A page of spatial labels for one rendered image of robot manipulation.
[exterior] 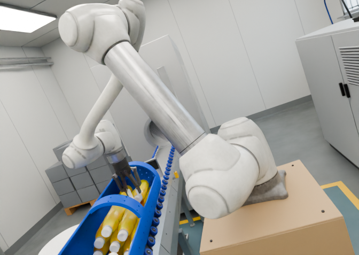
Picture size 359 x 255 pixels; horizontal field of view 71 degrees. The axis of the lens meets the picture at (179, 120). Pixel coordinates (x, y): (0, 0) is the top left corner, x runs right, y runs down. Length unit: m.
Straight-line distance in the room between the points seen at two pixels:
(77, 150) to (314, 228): 0.88
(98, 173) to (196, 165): 3.91
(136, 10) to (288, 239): 0.83
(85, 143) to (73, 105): 5.70
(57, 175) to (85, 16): 4.31
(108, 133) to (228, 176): 0.71
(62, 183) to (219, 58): 3.93
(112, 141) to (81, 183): 3.59
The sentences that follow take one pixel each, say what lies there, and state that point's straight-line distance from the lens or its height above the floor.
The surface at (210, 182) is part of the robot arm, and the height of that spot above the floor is 1.33.
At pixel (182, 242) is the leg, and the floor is 0.55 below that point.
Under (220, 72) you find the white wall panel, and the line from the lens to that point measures 5.64.
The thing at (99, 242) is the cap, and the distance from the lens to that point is 1.18.
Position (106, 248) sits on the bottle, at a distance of 1.24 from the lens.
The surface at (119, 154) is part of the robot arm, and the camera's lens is 1.25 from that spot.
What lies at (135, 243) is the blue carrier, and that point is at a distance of 1.02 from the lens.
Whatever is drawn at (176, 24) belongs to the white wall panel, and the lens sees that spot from 5.75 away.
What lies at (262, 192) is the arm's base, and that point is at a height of 1.15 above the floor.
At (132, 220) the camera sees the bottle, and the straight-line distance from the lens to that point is 1.18.
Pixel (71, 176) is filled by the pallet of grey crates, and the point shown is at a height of 0.67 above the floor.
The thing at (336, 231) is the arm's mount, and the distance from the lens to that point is 0.80.
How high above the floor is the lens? 1.61
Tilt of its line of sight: 10 degrees down
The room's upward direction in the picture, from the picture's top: 22 degrees counter-clockwise
